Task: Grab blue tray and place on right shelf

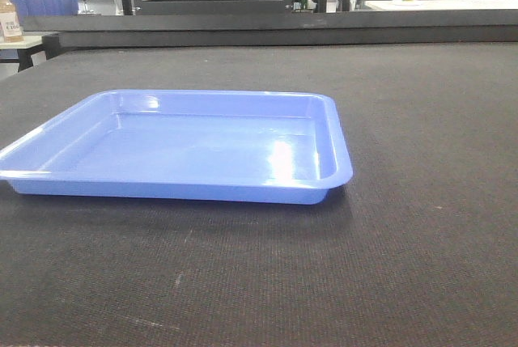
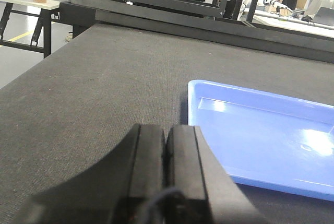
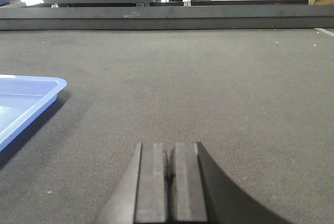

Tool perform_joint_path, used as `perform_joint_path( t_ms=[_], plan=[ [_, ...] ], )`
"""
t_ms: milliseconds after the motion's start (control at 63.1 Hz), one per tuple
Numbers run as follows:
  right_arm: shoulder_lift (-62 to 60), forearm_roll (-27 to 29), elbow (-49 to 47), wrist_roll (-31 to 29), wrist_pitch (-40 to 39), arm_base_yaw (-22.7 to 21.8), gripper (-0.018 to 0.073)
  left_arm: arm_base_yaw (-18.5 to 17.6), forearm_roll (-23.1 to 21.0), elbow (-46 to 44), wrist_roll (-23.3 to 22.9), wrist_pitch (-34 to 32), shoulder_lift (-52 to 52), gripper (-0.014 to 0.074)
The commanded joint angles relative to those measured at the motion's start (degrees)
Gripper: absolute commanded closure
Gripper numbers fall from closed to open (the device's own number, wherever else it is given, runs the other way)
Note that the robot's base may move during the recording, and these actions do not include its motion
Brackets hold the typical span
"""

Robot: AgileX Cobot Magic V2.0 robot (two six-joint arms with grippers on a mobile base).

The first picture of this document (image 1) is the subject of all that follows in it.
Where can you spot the white background table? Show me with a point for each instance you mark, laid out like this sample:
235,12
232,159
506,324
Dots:
433,5

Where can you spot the blue plastic tray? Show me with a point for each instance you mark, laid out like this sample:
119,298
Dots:
252,146

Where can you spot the small white side table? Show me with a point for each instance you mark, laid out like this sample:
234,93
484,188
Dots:
25,49

